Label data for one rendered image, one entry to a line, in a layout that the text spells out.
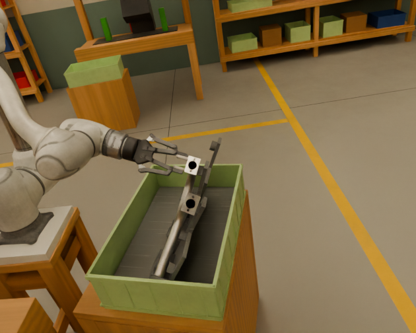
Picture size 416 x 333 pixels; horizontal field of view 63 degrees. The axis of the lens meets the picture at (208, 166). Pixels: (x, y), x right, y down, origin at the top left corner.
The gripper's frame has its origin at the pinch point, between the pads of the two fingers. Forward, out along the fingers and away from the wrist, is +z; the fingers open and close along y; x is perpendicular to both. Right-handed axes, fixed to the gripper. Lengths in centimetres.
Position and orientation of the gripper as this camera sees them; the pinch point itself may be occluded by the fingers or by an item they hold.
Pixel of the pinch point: (185, 164)
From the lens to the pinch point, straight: 108.7
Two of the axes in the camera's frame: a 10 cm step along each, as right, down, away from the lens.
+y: 2.7, -9.5, 1.5
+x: -0.2, 1.5, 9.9
